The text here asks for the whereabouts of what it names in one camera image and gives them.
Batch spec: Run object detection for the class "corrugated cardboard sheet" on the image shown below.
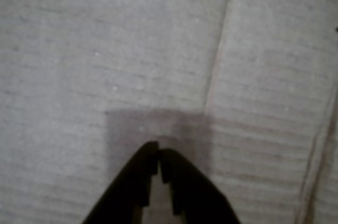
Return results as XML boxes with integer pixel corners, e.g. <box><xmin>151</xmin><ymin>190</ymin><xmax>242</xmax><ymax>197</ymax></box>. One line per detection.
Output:
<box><xmin>0</xmin><ymin>0</ymin><xmax>338</xmax><ymax>224</ymax></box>

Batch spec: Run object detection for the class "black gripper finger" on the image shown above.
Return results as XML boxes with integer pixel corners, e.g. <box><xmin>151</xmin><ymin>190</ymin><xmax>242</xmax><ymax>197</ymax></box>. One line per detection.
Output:
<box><xmin>81</xmin><ymin>141</ymin><xmax>159</xmax><ymax>224</ymax></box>
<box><xmin>159</xmin><ymin>148</ymin><xmax>242</xmax><ymax>224</ymax></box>

